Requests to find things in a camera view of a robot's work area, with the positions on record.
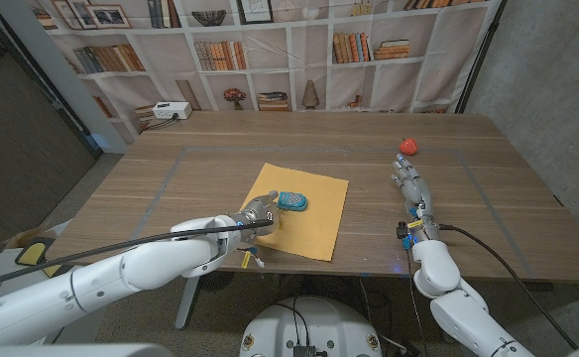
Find brown cardboard piece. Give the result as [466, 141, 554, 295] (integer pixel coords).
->
[4, 223, 60, 249]

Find blue oval object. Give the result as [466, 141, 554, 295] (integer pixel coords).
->
[276, 190, 309, 213]

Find yellow paper envelope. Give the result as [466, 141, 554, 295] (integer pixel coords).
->
[239, 162, 350, 263]

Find printed bookshelf backdrop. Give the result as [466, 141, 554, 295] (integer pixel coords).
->
[24, 0, 507, 146]

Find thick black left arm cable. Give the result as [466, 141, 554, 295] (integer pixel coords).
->
[0, 219, 275, 293]

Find white power strip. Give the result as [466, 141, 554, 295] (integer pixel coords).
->
[152, 101, 193, 120]

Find grey table leg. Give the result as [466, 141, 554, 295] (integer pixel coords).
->
[174, 270, 204, 331]

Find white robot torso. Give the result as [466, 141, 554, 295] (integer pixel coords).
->
[239, 296, 384, 357]

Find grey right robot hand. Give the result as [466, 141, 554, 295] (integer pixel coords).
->
[391, 153, 440, 242]

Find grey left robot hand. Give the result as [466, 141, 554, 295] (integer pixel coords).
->
[229, 189, 282, 233]

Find black power strip cable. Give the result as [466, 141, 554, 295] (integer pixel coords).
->
[144, 114, 179, 133]

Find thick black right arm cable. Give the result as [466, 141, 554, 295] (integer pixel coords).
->
[438, 223, 579, 351]

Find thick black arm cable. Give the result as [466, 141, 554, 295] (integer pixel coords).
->
[438, 223, 579, 351]
[0, 219, 275, 293]

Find black backdrop stand pole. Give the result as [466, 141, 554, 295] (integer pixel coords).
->
[455, 0, 509, 114]

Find yellow and black object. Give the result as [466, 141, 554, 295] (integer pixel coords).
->
[14, 237, 65, 279]

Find thin black torso cable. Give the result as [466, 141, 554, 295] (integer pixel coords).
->
[275, 296, 311, 347]

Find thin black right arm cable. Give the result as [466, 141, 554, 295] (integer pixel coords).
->
[405, 247, 422, 349]

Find dark round floor fixture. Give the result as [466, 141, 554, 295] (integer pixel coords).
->
[199, 271, 236, 293]

